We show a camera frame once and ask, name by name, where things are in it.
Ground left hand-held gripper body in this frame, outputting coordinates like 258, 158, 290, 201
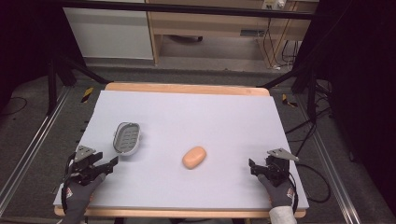
66, 145, 106, 187

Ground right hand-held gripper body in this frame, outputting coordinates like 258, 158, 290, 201
263, 147, 300, 188

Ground person's right hand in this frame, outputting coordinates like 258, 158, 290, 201
257, 173, 296, 209

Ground grey oval soap dish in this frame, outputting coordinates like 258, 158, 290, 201
112, 121, 142, 157

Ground orange bread roll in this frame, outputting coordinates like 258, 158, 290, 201
181, 146, 207, 170

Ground yellow black floor tape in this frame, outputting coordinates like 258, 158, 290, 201
80, 87, 94, 104
281, 93, 299, 108

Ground white foam board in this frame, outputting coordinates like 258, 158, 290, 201
52, 90, 310, 210

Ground wooden table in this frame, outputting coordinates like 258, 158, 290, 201
53, 81, 308, 219

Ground dark curtain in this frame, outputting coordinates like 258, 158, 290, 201
0, 0, 82, 106
293, 0, 396, 216

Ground white cabinet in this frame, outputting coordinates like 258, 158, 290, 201
63, 7, 154, 61

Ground light wooden desk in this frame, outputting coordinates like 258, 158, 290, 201
145, 0, 319, 68

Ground white power strip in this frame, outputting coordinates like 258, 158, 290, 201
262, 0, 286, 10

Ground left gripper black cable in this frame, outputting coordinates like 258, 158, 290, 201
61, 152, 78, 216

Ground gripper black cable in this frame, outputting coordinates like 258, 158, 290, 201
61, 152, 78, 216
288, 162, 332, 216

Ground black floor cables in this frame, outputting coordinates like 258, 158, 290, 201
284, 78, 333, 157

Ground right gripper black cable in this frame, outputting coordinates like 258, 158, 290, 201
288, 162, 332, 216

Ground aluminium floor rail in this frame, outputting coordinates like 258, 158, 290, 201
0, 86, 72, 217
297, 92, 356, 224

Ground black metal frame stand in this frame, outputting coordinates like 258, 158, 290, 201
261, 60, 320, 123
46, 50, 110, 117

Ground thin black floor cable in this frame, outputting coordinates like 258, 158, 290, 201
0, 95, 29, 119

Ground hanging desk cables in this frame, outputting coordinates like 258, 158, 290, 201
262, 18, 301, 71

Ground black horizontal frame bar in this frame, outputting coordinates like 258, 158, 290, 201
57, 0, 316, 21

